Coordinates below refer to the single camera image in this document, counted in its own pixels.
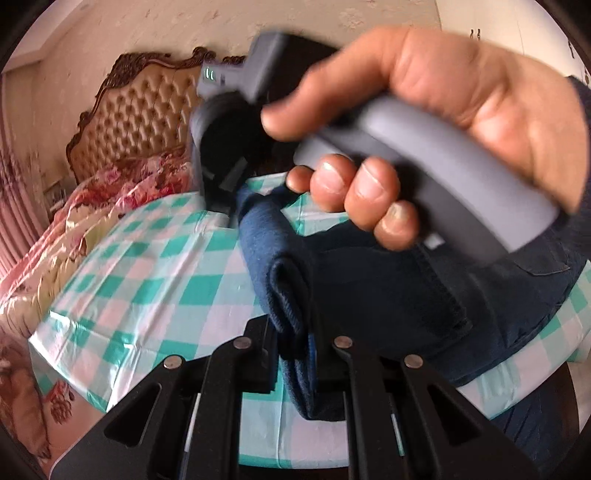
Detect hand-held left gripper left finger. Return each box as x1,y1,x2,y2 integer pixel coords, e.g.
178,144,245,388
48,318,279,480

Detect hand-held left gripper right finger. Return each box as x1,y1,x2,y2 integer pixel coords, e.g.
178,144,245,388
318,336,542,480

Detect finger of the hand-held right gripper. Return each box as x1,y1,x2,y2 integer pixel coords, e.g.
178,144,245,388
203,157,250,229

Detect dark blue pants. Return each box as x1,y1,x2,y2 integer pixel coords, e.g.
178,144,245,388
236,182,571,422

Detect person's right forearm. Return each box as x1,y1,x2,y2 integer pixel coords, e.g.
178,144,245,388
567,75,591,222

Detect person's right hand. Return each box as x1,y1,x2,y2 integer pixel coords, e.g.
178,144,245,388
261,25,589,252

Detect tan tufted headboard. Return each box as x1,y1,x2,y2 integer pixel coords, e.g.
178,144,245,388
65,46,250,188

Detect person's denim jacket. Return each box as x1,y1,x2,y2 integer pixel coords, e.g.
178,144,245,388
416,210,591,356

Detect teal white checkered tablecloth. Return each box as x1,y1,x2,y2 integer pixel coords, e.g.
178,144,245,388
28,173,591,468

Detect pink floral quilt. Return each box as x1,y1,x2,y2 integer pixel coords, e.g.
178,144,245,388
0,150,204,335

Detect white wardrobe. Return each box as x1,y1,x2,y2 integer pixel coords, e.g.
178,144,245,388
436,0,591,81

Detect pink curtain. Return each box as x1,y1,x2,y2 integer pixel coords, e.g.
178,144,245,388
0,74,52,289

